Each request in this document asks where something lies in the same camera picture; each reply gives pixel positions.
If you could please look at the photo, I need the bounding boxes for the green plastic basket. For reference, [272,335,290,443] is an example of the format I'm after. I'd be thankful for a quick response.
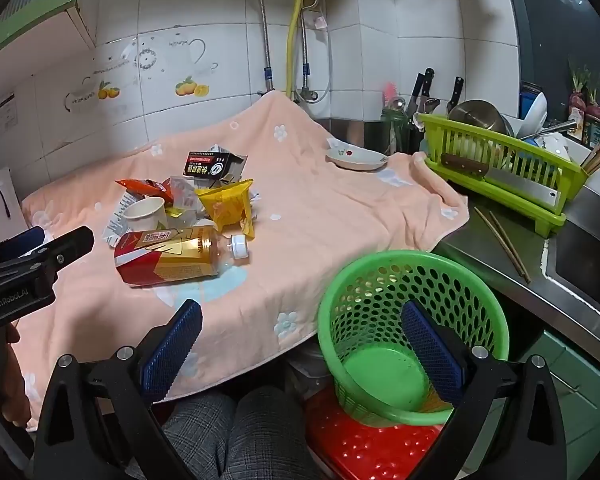
[317,250,510,428]

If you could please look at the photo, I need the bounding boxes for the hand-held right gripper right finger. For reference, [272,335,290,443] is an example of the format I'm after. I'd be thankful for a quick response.
[400,300,568,480]

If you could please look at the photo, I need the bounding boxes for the wooden chopstick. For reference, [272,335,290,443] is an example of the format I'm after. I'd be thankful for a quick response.
[474,206,523,276]
[489,210,531,283]

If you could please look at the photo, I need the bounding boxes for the yellow snack bag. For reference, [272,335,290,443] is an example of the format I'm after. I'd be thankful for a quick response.
[195,179,257,241]

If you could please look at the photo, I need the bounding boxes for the yellow gas hose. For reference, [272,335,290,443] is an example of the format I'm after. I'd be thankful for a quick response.
[286,0,306,101]

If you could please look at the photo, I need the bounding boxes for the green dish rack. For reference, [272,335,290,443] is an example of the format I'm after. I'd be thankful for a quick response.
[417,112,588,238]

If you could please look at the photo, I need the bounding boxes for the person's left hand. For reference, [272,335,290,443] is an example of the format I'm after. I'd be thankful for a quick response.
[0,327,31,426]

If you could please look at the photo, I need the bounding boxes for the green wall cabinet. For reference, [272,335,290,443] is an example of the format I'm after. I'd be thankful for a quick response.
[0,0,98,66]

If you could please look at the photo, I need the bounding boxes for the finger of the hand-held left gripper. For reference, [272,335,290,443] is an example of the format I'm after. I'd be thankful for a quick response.
[0,226,95,281]
[0,226,46,253]

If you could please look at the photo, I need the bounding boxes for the green base cabinet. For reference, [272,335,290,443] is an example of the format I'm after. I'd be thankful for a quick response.
[500,330,600,461]

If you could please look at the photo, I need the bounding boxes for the black cardboard box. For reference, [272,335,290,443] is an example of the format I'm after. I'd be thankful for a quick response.
[182,149,246,181]

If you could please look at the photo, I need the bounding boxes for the green utensil jar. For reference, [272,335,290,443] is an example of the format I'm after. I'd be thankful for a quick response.
[380,107,411,153]

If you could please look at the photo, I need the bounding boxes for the white paper cup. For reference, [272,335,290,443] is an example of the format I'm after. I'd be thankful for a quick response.
[122,196,168,233]

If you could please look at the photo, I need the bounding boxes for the steel pot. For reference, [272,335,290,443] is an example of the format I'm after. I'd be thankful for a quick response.
[447,100,513,136]

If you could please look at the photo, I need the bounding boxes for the white bowl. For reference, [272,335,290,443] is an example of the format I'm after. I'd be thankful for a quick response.
[522,91,548,133]

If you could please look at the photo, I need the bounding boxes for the grey checked trousers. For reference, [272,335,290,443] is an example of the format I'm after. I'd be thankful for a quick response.
[160,385,326,480]

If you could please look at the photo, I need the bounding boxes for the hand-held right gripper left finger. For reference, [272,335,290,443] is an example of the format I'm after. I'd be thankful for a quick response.
[34,299,203,480]

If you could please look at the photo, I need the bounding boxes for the white dish red print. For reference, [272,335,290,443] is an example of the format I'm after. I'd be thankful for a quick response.
[326,141,388,171]

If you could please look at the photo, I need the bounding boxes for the steel ladle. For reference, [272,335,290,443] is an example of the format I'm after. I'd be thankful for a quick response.
[530,120,576,141]

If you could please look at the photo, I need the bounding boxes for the steel sink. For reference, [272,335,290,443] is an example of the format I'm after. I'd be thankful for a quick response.
[545,185,600,336]

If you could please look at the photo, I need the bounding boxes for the cleaver with wooden handle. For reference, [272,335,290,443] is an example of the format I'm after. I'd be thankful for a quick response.
[440,152,563,210]

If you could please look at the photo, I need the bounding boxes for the sprouting red onion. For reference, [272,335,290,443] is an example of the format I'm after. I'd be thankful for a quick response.
[585,72,600,121]
[569,62,588,121]

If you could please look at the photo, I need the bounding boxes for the orange snack wrapper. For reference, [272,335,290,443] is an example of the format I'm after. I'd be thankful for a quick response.
[115,178,173,203]

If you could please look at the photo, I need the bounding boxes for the tea bottle red yellow label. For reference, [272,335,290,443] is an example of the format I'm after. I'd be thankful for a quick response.
[114,226,251,288]

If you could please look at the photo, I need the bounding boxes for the metal water hose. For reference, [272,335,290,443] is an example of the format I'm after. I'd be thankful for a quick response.
[245,0,276,93]
[300,0,331,103]

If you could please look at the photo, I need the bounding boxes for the peach flower towel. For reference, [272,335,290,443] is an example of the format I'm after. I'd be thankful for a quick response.
[10,91,471,418]

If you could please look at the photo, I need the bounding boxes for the red plastic stool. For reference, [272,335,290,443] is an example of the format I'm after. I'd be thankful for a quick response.
[304,390,446,480]

